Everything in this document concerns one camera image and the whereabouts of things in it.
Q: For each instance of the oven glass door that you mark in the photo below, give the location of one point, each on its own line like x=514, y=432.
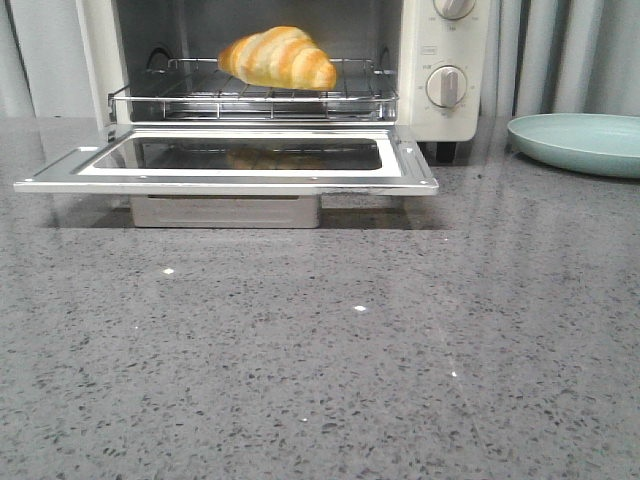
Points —
x=241, y=161

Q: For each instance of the golden croissant bread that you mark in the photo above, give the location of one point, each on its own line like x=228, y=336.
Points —
x=281, y=57

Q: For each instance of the white Toshiba toaster oven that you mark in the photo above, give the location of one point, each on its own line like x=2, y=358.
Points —
x=122, y=39

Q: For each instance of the lower oven control knob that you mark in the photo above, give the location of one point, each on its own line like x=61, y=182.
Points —
x=446, y=86

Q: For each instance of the oven control knob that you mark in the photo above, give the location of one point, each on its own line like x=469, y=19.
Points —
x=453, y=9
x=446, y=86

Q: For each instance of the upper oven control knob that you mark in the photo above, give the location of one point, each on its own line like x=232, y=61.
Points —
x=453, y=9

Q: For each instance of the grey curtain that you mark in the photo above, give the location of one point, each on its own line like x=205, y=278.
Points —
x=541, y=57

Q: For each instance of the light green plate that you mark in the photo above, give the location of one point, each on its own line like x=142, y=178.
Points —
x=596, y=144

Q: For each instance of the metal wire oven rack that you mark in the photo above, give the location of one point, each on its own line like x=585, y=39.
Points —
x=197, y=90

